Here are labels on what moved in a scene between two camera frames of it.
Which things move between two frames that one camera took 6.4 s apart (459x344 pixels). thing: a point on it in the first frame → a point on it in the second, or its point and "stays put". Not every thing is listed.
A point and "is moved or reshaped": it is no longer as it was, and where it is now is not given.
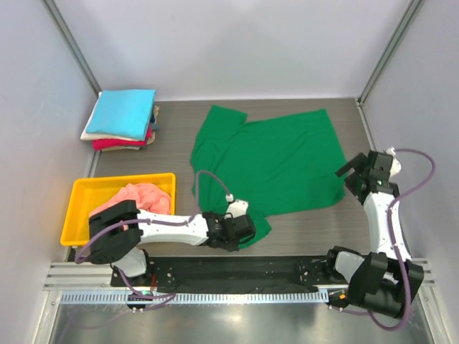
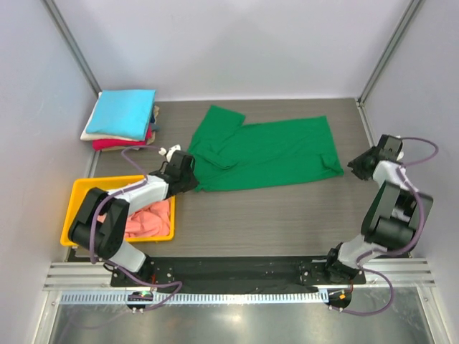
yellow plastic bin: [87, 194] stays put
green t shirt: [270, 165] is moved or reshaped
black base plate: [233, 271] stays put
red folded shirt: [101, 144] stays put
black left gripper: [232, 246] → [191, 184]
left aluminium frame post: [66, 35] stays put
